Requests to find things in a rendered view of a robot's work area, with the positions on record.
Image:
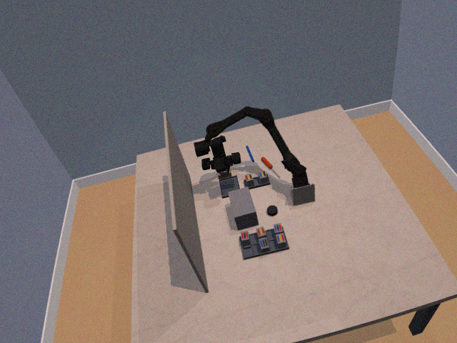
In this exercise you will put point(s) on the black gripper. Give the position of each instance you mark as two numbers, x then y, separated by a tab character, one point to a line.
234	158

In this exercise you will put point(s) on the black short cylinder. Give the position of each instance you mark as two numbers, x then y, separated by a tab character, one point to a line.
272	211

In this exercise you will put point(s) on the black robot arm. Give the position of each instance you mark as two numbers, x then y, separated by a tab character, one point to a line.
299	175

